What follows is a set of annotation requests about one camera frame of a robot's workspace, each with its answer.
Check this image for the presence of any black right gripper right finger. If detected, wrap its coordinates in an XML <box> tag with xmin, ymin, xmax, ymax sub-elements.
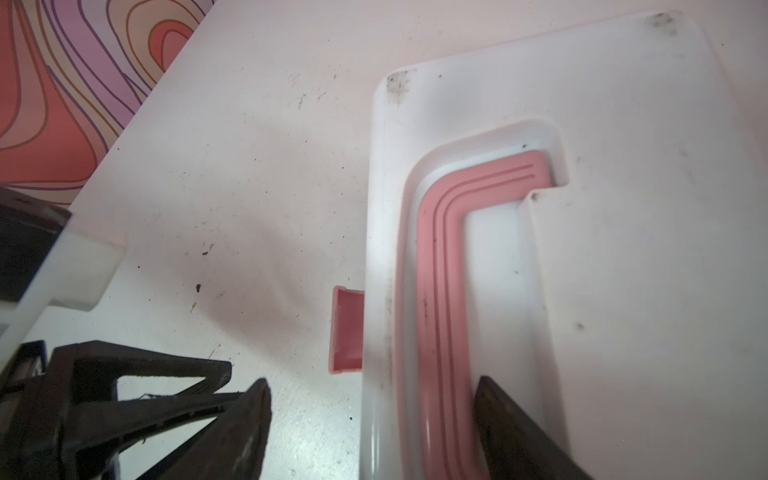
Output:
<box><xmin>473</xmin><ymin>376</ymin><xmax>591</xmax><ymax>480</ymax></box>

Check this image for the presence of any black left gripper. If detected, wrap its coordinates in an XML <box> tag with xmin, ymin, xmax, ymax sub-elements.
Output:
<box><xmin>1</xmin><ymin>187</ymin><xmax>240</xmax><ymax>479</ymax></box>

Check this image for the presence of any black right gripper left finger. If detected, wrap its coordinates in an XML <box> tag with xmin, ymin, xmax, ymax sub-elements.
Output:
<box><xmin>141</xmin><ymin>378</ymin><xmax>272</xmax><ymax>480</ymax></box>

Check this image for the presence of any white and blue tool box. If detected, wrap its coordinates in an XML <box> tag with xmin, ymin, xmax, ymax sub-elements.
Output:
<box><xmin>329</xmin><ymin>10</ymin><xmax>767</xmax><ymax>479</ymax></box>

